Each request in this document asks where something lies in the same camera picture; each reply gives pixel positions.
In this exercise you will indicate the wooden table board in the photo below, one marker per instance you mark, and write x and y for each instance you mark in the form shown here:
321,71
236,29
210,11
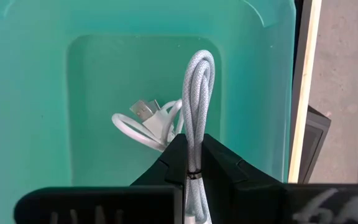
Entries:
306,77

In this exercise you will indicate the black aluminium table frame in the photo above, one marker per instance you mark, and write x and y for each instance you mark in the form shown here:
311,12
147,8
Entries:
298,18

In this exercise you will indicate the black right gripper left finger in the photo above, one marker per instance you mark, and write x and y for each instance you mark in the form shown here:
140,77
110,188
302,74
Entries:
166,177

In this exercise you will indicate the teal plastic bin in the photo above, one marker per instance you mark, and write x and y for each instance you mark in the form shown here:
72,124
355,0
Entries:
42,93

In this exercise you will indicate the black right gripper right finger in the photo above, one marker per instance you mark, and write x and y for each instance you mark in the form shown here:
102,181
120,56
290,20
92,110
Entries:
225,177

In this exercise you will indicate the black floor case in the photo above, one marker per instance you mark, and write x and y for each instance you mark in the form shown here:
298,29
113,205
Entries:
314,140

